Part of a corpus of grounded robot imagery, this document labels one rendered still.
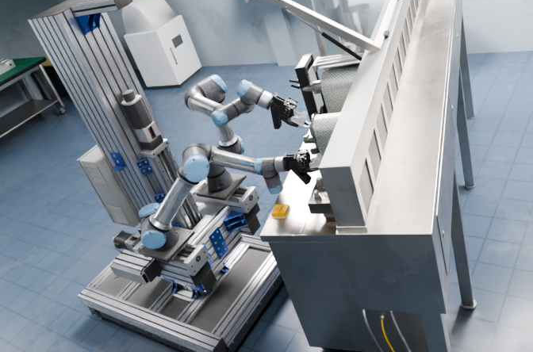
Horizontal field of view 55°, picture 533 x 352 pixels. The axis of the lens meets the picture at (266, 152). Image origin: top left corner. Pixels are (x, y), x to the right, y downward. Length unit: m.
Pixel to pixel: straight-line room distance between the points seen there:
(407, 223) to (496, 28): 4.34
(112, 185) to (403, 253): 1.93
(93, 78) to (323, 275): 1.42
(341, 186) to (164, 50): 5.84
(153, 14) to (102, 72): 4.52
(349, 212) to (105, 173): 1.82
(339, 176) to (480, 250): 2.16
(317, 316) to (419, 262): 1.33
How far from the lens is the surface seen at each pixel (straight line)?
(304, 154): 2.32
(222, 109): 2.32
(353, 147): 1.32
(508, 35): 5.60
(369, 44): 1.85
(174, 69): 7.08
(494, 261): 3.29
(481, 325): 2.99
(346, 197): 1.32
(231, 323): 3.01
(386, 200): 1.47
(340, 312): 2.62
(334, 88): 2.38
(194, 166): 2.30
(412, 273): 1.45
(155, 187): 2.82
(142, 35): 7.13
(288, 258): 2.42
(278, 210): 2.43
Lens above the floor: 2.34
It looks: 29 degrees down
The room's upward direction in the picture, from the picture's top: 20 degrees counter-clockwise
